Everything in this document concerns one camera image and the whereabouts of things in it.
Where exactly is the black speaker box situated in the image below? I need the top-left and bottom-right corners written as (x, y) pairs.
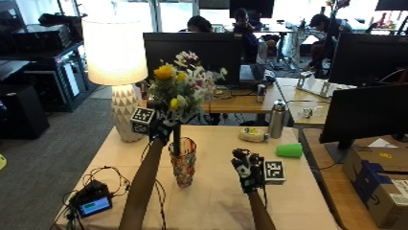
top-left (0, 83), bottom-right (50, 140)

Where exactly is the person's left hand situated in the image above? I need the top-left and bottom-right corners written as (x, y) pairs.
top-left (148, 107), bottom-right (181, 144)

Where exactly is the black equipment rack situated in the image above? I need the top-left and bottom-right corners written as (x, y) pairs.
top-left (0, 23), bottom-right (90, 113)

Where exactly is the black recorder with blue screen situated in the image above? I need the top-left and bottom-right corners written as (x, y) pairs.
top-left (68, 179), bottom-right (114, 219)

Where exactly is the crumpled clear wrapper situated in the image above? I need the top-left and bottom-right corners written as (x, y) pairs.
top-left (298, 106), bottom-right (316, 119)

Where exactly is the pale round snack packet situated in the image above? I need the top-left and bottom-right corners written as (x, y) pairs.
top-left (237, 126), bottom-right (268, 144)

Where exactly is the steel water bottle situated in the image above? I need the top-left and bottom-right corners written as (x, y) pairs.
top-left (267, 99), bottom-right (288, 140)

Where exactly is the black monitor with stand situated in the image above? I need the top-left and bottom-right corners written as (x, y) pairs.
top-left (319, 83), bottom-right (408, 165)

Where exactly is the glove marker cube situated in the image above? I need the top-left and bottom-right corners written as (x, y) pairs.
top-left (129, 106), bottom-right (155, 135)
top-left (263, 159), bottom-right (287, 186)

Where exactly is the large black monitor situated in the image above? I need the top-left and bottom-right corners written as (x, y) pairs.
top-left (142, 32), bottom-right (243, 86)

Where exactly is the person's right hand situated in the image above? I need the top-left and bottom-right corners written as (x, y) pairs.
top-left (231, 148), bottom-right (267, 194)

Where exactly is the left glove marker cube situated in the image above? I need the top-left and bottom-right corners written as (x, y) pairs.
top-left (129, 106), bottom-right (155, 135)

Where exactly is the black cable bundle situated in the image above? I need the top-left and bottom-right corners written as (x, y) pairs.
top-left (48, 165), bottom-right (169, 230)

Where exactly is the green plastic cup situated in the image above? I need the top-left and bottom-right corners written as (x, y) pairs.
top-left (275, 142), bottom-right (304, 158)

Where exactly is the wooden desk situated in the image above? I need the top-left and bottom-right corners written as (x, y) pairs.
top-left (199, 77), bottom-right (336, 127)

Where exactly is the white table lamp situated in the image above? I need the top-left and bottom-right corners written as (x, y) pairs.
top-left (80, 15), bottom-right (149, 144)

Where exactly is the colourful mosaic glass vase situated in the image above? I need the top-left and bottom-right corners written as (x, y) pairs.
top-left (167, 136), bottom-right (199, 189)

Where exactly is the mixed flower bouquet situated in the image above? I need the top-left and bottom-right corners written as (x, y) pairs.
top-left (146, 50), bottom-right (230, 157)

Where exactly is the blue-taped cardboard box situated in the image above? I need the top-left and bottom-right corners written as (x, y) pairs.
top-left (351, 160), bottom-right (408, 230)

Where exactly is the brown cardboard box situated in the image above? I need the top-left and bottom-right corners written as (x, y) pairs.
top-left (342, 146), bottom-right (408, 183)

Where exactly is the beige tablecloth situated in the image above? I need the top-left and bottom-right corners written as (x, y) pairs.
top-left (53, 125), bottom-right (343, 230)

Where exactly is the white angled stand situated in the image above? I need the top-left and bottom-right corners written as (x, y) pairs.
top-left (296, 71), bottom-right (357, 99)

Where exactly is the metal drink can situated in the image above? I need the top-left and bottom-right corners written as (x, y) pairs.
top-left (255, 83), bottom-right (267, 104)

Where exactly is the right glove marker cube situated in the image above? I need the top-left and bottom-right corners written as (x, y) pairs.
top-left (263, 159), bottom-right (287, 186)

